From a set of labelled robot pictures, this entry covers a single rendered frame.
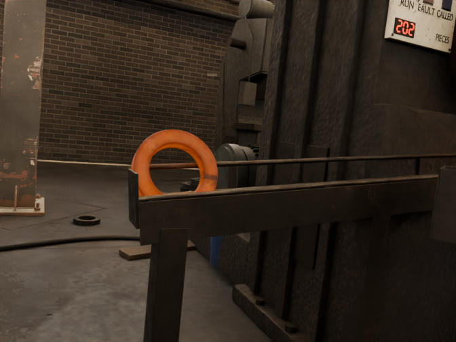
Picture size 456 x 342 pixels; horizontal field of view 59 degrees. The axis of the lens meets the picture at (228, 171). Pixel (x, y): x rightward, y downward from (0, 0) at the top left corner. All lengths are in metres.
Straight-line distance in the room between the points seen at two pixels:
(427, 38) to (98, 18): 6.10
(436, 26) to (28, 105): 2.69
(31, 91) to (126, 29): 4.00
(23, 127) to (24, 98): 0.21
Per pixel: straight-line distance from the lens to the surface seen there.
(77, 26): 7.00
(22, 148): 3.30
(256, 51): 5.63
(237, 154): 2.20
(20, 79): 3.30
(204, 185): 0.85
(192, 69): 7.31
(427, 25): 1.40
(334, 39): 1.45
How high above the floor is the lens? 0.75
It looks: 6 degrees down
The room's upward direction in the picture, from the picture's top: 6 degrees clockwise
